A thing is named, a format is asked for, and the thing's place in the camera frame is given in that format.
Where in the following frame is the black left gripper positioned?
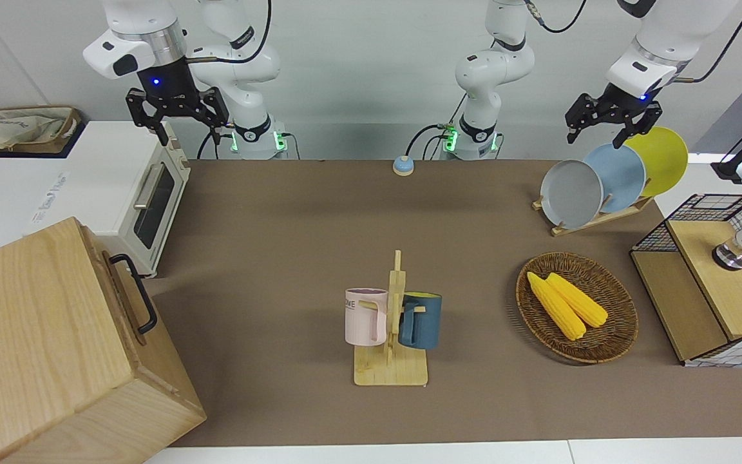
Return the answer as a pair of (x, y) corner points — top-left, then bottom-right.
(566, 82), (663, 149)

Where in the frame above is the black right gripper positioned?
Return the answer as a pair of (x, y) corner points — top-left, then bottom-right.
(126, 58), (230, 146)

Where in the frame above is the pink mug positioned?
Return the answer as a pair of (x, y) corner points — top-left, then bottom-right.
(345, 288), (389, 346)

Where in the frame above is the light blue plate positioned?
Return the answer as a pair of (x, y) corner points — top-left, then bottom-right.
(584, 143), (647, 213)

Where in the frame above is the yellow plate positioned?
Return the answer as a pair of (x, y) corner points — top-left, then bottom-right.
(623, 126), (689, 197)

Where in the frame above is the grey plate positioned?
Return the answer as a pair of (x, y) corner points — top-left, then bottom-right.
(540, 159), (604, 229)

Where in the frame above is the white toaster oven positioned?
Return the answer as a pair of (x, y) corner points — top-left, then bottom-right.
(26, 121), (191, 279)

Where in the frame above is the wooden plate rack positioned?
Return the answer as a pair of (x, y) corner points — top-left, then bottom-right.
(533, 193), (655, 237)

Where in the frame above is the beige bag in tray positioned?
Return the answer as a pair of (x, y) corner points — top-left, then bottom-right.
(0, 106), (82, 155)

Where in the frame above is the brown table mat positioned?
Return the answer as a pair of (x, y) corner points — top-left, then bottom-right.
(146, 159), (742, 447)

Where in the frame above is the beige paper bag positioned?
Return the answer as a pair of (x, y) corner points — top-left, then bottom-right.
(0, 111), (74, 152)

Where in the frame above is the yellow corn cob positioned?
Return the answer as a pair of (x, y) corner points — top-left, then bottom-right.
(527, 271), (587, 341)
(546, 273), (609, 328)

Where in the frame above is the brown wicker basket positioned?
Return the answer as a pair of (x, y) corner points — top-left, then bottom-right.
(516, 252), (639, 365)

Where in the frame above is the wooden cabinet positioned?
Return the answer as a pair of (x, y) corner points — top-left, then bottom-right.
(0, 217), (207, 464)

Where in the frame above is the dark blue mug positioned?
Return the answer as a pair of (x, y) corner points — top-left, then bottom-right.
(399, 292), (442, 350)

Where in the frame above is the wooden mug rack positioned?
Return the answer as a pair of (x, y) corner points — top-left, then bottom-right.
(354, 250), (428, 387)

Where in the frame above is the black base power cable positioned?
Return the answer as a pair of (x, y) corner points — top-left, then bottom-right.
(196, 126), (238, 160)
(405, 122), (455, 160)

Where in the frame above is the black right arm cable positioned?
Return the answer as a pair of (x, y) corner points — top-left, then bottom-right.
(184, 0), (274, 65)

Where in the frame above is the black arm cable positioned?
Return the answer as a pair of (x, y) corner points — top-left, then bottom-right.
(526, 0), (742, 84)
(184, 0), (274, 65)

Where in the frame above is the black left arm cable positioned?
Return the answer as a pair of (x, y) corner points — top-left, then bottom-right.
(526, 0), (742, 84)

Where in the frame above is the white oven door handle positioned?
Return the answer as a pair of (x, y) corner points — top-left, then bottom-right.
(134, 162), (164, 210)

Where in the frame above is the black cabinet handle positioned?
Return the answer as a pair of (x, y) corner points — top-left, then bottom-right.
(109, 254), (158, 334)

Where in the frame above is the wire grid basket wooden shelf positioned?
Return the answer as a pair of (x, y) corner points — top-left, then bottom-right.
(630, 193), (742, 368)

